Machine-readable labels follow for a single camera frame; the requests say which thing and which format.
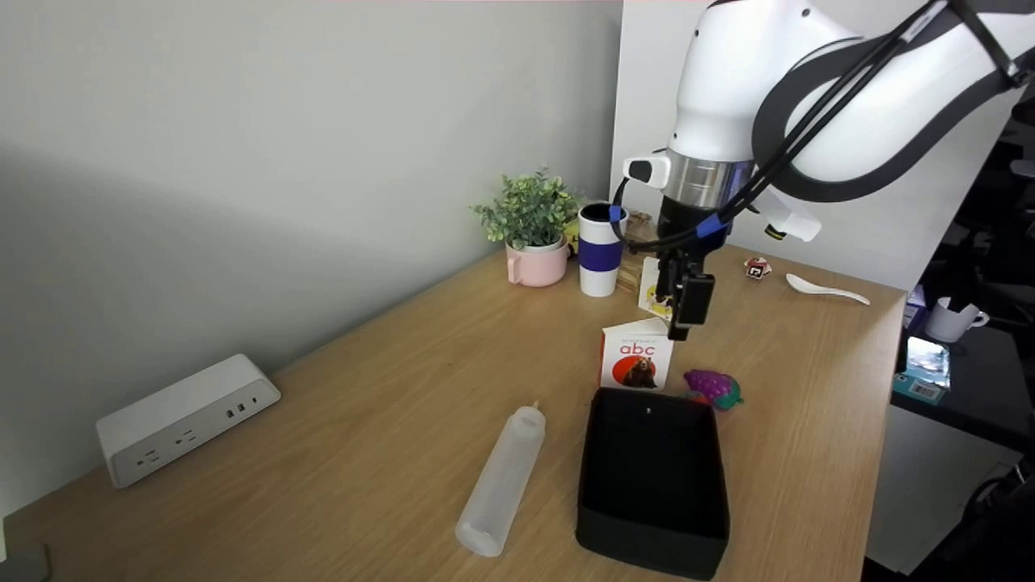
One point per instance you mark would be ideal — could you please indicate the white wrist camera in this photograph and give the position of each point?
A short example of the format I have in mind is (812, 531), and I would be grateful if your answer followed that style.
(643, 171)

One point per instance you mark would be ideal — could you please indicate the black side table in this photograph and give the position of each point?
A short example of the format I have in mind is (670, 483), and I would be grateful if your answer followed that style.
(986, 377)

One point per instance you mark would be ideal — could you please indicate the translucent squeeze bottle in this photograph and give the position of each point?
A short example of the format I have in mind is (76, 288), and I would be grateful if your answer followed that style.
(502, 486)

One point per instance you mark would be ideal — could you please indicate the white power strip box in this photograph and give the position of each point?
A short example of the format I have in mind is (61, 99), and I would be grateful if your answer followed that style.
(181, 423)

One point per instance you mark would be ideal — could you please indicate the white cup with blue sleeve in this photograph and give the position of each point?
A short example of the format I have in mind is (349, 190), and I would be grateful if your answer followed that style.
(599, 255)

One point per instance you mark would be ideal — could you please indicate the white mug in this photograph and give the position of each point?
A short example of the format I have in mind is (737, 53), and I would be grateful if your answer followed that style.
(951, 323)

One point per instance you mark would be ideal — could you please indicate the teal and black package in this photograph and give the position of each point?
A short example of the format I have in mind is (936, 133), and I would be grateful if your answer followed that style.
(926, 374)

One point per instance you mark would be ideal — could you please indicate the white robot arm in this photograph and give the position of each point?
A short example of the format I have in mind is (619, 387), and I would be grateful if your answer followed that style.
(746, 75)

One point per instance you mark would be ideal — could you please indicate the white ceramic spoon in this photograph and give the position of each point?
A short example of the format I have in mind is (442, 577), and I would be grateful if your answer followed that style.
(819, 288)

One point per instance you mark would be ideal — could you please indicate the green plant in pink pot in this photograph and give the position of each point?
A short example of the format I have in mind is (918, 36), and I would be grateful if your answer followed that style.
(535, 232)

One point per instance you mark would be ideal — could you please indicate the white tag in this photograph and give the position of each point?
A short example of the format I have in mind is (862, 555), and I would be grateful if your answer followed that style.
(797, 228)

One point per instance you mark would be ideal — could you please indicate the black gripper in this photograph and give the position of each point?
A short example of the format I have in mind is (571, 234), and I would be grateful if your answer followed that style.
(690, 232)

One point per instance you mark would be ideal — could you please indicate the black fabric box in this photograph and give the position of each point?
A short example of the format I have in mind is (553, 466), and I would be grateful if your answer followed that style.
(651, 486)

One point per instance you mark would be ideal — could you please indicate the small red white cube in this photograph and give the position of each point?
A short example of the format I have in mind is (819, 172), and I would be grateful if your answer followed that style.
(759, 269)

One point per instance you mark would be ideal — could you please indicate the purple grape toy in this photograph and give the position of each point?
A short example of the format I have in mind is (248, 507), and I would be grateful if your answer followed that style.
(712, 390)

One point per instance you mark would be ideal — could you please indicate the white book with yellow picture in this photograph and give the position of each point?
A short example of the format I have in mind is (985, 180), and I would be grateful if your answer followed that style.
(649, 292)

